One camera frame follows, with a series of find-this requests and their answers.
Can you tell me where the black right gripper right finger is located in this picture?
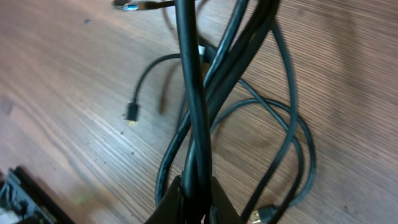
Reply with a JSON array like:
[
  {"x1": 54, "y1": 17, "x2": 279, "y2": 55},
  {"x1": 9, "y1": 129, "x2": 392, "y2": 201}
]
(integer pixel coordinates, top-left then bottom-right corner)
[{"x1": 210, "y1": 177, "x2": 245, "y2": 224}]

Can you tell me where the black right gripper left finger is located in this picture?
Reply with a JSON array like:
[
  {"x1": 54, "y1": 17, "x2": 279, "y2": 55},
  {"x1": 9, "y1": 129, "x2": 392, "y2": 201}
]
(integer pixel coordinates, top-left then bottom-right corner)
[{"x1": 145, "y1": 176, "x2": 183, "y2": 224}]

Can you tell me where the black cable bundle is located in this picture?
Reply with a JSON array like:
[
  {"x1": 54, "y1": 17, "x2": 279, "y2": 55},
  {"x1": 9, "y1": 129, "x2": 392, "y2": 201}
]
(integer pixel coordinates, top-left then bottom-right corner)
[{"x1": 111, "y1": 0, "x2": 317, "y2": 224}]

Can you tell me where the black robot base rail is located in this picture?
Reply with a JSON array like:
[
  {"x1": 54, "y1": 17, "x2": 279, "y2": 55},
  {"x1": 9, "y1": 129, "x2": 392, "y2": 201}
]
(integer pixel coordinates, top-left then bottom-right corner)
[{"x1": 1, "y1": 166, "x2": 74, "y2": 224}]

